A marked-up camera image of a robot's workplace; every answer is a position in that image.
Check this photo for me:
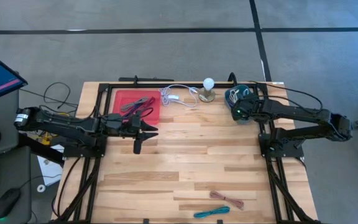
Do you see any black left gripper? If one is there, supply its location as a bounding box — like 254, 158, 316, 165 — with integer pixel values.
121, 110, 160, 155

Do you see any cream USB cable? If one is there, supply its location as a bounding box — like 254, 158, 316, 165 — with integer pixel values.
228, 88, 245, 105

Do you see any grey zigzag USB cable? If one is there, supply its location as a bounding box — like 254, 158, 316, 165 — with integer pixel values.
119, 96, 150, 113

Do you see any brown USB cable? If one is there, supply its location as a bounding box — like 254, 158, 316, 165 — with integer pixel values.
209, 190, 245, 210

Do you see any teal USB cable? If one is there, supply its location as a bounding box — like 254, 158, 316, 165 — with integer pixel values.
193, 205, 231, 219

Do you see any teal plastic bin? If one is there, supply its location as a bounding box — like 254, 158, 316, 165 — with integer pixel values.
224, 83, 263, 124

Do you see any brass lamp with white bulb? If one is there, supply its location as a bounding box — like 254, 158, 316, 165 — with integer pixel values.
198, 77, 216, 103

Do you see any red plastic bin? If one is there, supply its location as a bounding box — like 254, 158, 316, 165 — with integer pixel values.
112, 89, 162, 125

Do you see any white paper sheet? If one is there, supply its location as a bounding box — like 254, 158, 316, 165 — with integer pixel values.
37, 144, 65, 187

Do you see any grey side desk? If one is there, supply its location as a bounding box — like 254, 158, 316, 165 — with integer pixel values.
0, 88, 32, 224

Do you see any black computer mouse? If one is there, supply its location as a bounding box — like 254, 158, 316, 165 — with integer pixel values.
0, 187, 22, 220

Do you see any white lamp power cord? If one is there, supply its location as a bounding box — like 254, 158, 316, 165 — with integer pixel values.
159, 83, 200, 109

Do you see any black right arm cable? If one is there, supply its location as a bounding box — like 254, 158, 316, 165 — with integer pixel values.
247, 80, 324, 111

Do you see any black aluminium table frame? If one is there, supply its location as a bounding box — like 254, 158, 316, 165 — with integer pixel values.
51, 74, 319, 224

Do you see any black floor cable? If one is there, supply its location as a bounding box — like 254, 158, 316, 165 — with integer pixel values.
19, 81, 79, 110

